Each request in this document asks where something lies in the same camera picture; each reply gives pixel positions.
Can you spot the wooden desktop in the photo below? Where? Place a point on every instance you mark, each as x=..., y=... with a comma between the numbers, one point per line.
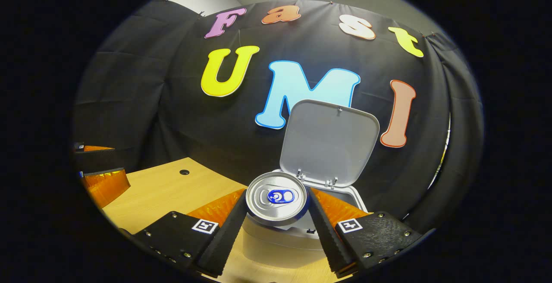
x=164, y=192

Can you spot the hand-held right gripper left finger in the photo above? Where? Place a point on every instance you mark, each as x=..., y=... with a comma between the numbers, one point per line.
x=224, y=244

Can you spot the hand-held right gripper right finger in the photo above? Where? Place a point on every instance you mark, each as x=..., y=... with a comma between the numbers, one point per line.
x=330, y=244

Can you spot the black backdrop cloth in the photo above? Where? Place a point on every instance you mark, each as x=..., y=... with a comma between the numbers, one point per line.
x=172, y=123

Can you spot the grey desktop garbage bin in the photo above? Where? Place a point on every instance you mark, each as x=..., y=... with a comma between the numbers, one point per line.
x=327, y=145

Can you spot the silver pop can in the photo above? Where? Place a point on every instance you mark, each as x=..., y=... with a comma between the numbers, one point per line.
x=276, y=205

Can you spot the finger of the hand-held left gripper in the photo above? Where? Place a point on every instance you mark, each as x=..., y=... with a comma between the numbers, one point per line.
x=105, y=186
x=97, y=148

